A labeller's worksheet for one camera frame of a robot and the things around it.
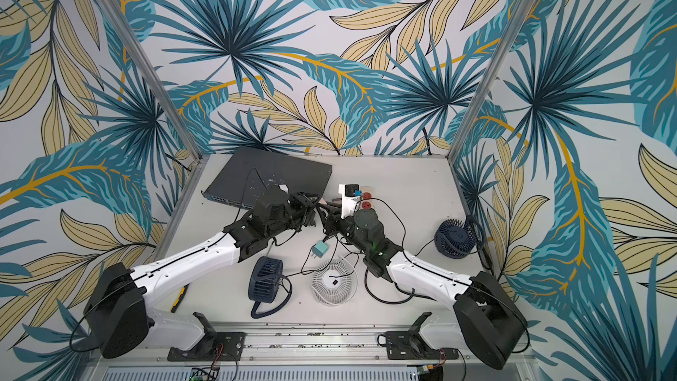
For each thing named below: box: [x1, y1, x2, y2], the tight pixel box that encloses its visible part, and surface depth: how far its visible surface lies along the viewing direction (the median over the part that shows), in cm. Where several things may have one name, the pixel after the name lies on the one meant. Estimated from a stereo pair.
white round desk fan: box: [311, 254, 358, 307], surface depth 82 cm
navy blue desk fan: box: [248, 255, 293, 319], surface depth 77 cm
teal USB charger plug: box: [311, 240, 329, 259], surface depth 92 cm
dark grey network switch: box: [200, 146, 333, 210], surface depth 113 cm
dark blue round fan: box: [433, 218, 477, 260], surface depth 91 cm
